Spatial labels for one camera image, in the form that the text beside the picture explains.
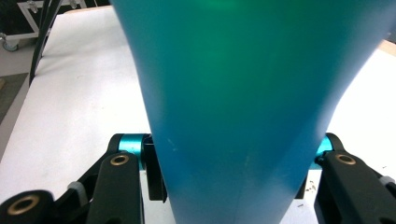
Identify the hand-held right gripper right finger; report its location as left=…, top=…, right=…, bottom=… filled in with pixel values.
left=293, top=132, right=347, bottom=201

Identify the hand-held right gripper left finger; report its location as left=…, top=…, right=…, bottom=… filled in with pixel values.
left=106, top=133, right=168, bottom=203

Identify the blue detergent bottle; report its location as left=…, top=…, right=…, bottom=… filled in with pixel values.
left=109, top=0, right=396, bottom=224

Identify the grey floor mat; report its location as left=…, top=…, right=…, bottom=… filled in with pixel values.
left=0, top=72, right=30, bottom=126

